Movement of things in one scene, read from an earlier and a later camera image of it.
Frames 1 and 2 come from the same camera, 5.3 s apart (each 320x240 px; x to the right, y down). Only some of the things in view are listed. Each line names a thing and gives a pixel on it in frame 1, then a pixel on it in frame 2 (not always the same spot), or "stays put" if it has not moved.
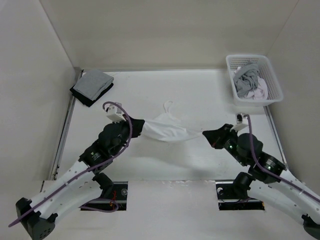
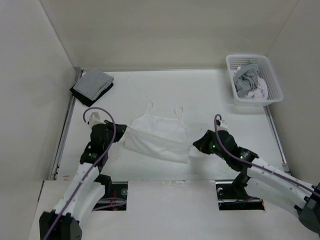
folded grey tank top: x=90 y=84 stays put
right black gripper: x=215 y=136 -> x=201 y=144
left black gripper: x=137 y=126 -> x=120 y=130
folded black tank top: x=87 y=101 stays put
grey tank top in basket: x=246 y=79 stays put
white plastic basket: x=253 y=81 stays put
